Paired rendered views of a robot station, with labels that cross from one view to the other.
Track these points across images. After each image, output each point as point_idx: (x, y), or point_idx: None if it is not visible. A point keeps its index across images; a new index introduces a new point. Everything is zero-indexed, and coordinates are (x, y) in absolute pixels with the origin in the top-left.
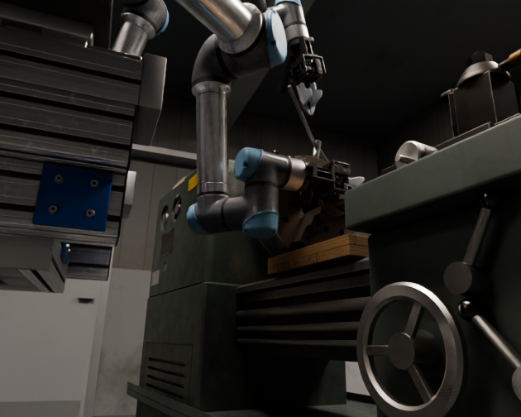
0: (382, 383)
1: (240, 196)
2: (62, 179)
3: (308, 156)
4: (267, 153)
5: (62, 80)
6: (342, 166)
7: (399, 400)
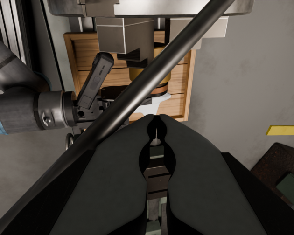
0: (71, 137)
1: (2, 88)
2: None
3: (161, 17)
4: (14, 133)
5: None
6: (122, 127)
7: (72, 139)
